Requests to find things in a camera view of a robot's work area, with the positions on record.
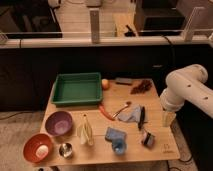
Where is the peeled yellow banana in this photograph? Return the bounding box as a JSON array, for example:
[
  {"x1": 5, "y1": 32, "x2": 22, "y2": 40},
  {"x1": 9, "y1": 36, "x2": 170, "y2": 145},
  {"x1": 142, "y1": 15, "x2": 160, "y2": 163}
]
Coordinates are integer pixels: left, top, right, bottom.
[{"x1": 77, "y1": 115, "x2": 94, "y2": 146}]

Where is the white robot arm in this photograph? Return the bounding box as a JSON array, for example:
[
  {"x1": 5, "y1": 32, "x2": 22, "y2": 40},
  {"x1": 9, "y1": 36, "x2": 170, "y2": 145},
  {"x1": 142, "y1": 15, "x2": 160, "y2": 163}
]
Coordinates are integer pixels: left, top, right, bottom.
[{"x1": 160, "y1": 64, "x2": 213, "y2": 127}]

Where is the purple bowl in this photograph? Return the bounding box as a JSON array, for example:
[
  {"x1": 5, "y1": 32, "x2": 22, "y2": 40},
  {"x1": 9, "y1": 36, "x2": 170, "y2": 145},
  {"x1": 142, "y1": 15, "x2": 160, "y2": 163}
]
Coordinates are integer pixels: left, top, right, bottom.
[{"x1": 45, "y1": 111, "x2": 73, "y2": 136}]

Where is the orange bowl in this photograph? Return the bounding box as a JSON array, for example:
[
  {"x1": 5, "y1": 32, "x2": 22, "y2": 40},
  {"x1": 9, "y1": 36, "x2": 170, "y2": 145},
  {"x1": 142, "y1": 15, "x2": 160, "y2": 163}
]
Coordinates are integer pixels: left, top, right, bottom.
[{"x1": 23, "y1": 133, "x2": 53, "y2": 163}]

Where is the black marker pen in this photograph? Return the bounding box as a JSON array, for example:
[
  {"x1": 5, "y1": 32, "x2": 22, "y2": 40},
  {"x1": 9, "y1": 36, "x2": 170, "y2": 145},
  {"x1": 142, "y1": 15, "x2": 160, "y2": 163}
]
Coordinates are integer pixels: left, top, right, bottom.
[{"x1": 138, "y1": 107, "x2": 145, "y2": 130}]

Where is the small dark packaged item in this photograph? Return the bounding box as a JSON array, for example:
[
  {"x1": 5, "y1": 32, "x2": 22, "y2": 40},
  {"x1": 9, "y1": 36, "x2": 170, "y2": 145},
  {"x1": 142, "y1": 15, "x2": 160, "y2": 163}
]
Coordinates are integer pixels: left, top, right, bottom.
[{"x1": 141, "y1": 131, "x2": 155, "y2": 148}]

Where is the light blue cloth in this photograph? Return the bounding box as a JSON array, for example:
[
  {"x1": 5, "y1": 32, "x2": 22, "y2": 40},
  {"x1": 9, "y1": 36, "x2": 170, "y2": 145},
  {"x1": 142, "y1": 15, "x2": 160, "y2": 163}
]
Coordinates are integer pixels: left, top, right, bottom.
[{"x1": 118, "y1": 105, "x2": 142, "y2": 123}]

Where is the wooden table board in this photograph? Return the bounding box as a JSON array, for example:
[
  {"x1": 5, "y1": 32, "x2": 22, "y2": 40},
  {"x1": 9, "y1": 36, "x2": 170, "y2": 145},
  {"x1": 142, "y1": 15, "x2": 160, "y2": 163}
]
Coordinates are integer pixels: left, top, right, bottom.
[{"x1": 39, "y1": 81, "x2": 180, "y2": 166}]

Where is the blue plastic toy mug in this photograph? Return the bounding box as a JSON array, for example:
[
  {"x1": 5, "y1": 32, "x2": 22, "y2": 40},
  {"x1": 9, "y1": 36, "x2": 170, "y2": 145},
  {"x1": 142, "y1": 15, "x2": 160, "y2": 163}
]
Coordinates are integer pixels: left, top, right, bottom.
[{"x1": 105, "y1": 127, "x2": 127, "y2": 155}]

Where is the dark grey sponge block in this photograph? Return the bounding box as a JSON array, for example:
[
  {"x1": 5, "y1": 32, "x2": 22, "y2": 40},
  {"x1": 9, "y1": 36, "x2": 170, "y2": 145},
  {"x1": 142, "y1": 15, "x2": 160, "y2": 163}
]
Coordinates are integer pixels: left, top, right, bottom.
[{"x1": 115, "y1": 77, "x2": 133, "y2": 85}]

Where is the orange round fruit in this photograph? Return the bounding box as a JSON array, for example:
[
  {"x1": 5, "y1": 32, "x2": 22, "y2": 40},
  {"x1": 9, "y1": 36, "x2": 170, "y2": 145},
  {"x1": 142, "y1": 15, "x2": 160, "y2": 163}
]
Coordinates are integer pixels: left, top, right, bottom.
[{"x1": 102, "y1": 79, "x2": 110, "y2": 90}]

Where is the black handheld device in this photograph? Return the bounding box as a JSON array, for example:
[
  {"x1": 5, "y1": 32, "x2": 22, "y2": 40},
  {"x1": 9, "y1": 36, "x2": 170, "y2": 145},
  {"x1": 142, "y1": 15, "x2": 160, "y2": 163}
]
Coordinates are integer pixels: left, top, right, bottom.
[{"x1": 124, "y1": 25, "x2": 136, "y2": 37}]

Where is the green plastic tray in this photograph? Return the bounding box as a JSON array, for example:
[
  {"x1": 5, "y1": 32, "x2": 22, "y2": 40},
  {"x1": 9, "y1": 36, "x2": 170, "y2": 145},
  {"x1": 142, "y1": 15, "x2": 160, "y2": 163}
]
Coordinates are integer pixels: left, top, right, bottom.
[{"x1": 51, "y1": 72, "x2": 103, "y2": 107}]

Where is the black box on desk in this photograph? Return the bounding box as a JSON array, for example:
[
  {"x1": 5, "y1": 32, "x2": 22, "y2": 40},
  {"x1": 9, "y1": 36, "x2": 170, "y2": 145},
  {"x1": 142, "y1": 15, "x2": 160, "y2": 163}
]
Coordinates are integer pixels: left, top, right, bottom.
[{"x1": 134, "y1": 0, "x2": 185, "y2": 36}]

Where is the small steel cup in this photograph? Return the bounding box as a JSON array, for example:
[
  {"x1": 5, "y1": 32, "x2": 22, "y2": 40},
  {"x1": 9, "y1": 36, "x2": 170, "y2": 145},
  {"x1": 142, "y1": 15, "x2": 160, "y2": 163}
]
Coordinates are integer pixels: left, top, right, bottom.
[{"x1": 59, "y1": 143, "x2": 73, "y2": 158}]

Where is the white egg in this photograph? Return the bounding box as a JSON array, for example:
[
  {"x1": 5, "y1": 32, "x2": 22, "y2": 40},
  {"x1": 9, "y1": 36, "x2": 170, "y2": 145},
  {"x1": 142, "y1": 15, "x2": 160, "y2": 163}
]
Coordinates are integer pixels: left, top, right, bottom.
[{"x1": 36, "y1": 145, "x2": 48, "y2": 158}]

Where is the white angled bracket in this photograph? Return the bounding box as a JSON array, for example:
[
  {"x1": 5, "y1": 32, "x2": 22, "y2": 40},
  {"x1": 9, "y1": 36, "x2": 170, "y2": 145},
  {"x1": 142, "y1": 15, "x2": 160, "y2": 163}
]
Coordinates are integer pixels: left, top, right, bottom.
[{"x1": 181, "y1": 7, "x2": 205, "y2": 42}]

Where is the grey upright post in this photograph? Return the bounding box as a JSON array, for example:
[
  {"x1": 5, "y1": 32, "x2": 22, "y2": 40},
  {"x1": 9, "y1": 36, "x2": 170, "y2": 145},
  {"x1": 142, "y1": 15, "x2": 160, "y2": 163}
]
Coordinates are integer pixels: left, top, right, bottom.
[{"x1": 90, "y1": 8, "x2": 100, "y2": 44}]

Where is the white horizontal rail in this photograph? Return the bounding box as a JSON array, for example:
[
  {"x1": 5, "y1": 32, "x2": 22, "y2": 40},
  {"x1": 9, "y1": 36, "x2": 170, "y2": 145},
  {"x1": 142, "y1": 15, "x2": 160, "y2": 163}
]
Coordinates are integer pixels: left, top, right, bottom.
[{"x1": 0, "y1": 35, "x2": 213, "y2": 49}]

